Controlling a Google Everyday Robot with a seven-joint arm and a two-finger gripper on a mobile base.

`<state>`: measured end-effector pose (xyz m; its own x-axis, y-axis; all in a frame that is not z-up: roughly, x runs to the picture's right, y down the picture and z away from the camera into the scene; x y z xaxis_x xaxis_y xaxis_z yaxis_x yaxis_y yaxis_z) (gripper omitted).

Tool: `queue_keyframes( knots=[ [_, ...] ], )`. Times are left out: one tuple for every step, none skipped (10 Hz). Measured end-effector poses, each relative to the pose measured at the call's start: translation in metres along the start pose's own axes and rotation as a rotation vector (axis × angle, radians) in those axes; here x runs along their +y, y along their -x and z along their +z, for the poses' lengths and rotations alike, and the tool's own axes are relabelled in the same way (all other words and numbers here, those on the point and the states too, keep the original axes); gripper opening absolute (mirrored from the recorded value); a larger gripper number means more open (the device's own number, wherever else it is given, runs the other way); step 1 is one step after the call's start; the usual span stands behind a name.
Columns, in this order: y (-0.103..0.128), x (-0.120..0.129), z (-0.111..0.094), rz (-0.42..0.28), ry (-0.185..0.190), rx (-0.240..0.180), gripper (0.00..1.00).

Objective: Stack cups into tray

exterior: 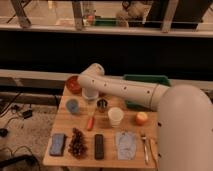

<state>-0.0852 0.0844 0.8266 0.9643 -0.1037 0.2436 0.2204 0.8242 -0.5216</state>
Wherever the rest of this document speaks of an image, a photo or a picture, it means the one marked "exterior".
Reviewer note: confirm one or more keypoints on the black remote control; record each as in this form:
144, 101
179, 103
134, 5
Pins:
99, 147

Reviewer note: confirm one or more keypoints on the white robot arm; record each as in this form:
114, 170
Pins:
184, 117

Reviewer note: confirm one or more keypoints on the metal spoon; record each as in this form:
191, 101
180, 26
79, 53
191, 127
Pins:
144, 138

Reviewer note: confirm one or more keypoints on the bunch of dark grapes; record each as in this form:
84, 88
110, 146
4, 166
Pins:
77, 146

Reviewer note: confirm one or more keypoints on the orange carrot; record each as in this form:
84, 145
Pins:
90, 123

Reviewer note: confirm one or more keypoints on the small metal cup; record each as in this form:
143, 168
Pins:
102, 105

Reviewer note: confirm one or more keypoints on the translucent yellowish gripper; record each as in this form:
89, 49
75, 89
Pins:
91, 107

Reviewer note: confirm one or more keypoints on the red yellow apple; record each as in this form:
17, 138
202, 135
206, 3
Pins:
141, 118

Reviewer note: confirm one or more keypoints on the black chair edge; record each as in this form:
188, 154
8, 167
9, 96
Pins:
28, 159

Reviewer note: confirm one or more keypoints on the white paper cup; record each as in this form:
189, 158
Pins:
115, 115

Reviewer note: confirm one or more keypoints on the blue plastic cup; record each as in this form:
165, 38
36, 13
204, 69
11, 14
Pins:
72, 106

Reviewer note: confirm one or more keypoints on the blue sponge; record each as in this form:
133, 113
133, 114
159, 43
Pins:
57, 144

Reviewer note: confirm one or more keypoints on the green plastic tray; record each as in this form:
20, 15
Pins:
160, 79

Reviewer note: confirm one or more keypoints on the light blue cloth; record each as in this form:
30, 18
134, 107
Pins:
125, 145

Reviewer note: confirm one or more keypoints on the orange bowl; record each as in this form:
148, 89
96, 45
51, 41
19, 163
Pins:
73, 85

